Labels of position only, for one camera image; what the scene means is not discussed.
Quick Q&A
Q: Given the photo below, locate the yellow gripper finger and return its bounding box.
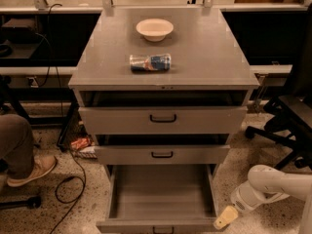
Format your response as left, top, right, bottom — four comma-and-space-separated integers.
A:
214, 206, 239, 230

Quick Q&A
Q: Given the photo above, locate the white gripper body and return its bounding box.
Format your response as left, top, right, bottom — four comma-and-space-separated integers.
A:
230, 181, 288, 213

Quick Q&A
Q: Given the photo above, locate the grey bottom drawer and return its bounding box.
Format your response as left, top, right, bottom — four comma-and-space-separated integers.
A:
97, 165, 218, 234

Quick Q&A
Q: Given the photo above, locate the grey drawer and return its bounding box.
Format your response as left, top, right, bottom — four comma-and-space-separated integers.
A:
95, 145, 229, 165
79, 106, 247, 135
97, 165, 218, 234

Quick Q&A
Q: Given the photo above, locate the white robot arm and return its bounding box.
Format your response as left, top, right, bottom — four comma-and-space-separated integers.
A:
214, 165, 312, 234

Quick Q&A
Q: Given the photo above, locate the grey top drawer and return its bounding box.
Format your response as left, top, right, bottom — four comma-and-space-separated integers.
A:
79, 106, 247, 135

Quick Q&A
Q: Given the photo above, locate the grey middle drawer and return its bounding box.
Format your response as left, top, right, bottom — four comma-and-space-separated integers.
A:
95, 145, 229, 165

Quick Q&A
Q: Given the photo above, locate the grey drawer cabinet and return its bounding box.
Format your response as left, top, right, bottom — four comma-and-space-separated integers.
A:
67, 6, 260, 180

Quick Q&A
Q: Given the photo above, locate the black office chair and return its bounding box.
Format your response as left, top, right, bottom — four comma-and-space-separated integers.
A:
245, 5, 312, 170

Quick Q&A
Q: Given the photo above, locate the orange snack packet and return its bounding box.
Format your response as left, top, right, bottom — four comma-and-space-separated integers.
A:
70, 136, 92, 151

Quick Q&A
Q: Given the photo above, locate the blue silver drink can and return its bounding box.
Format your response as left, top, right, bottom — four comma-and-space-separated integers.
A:
130, 54, 172, 71

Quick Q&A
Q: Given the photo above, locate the white bowl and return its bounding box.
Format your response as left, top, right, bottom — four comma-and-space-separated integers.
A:
136, 19, 174, 42

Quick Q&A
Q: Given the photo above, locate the tan shoe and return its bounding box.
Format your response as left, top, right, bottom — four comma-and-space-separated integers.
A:
7, 156, 58, 187

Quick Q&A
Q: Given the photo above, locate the black chair base left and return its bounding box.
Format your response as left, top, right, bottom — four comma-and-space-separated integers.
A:
0, 196, 41, 210

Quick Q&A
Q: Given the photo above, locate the brown trouser leg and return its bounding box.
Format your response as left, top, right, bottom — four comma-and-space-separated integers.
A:
0, 114, 34, 179

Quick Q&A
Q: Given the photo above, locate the black floor cable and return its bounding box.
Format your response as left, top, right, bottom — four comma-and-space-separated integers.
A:
48, 149, 87, 234

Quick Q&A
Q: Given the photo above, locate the black hanging cable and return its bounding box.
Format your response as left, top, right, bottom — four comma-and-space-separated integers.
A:
34, 3, 66, 119

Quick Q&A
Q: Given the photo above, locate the wall power outlet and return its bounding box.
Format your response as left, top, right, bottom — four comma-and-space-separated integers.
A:
27, 77, 39, 88

